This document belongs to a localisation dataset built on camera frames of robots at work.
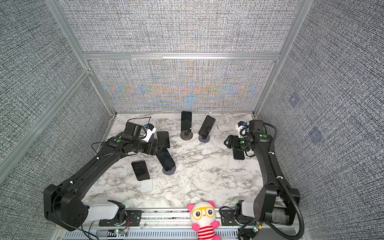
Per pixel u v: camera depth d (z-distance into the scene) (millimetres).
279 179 423
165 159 818
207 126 986
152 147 704
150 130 724
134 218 733
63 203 391
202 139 1033
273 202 404
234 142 716
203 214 679
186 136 1064
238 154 947
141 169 768
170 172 883
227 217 732
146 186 837
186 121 996
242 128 732
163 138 1068
